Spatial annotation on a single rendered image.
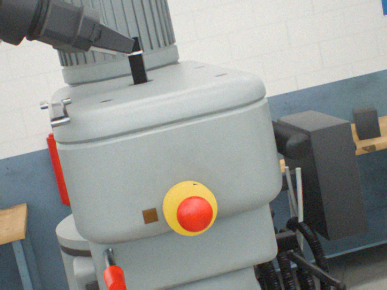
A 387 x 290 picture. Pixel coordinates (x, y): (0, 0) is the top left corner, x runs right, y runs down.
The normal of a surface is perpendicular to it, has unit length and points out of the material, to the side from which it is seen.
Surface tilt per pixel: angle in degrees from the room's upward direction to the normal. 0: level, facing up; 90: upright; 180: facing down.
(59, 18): 90
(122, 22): 90
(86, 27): 90
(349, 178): 90
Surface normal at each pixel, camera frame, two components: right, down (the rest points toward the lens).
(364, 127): -0.12, 0.21
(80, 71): -0.58, 0.27
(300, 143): 0.18, 0.15
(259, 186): 0.46, 0.07
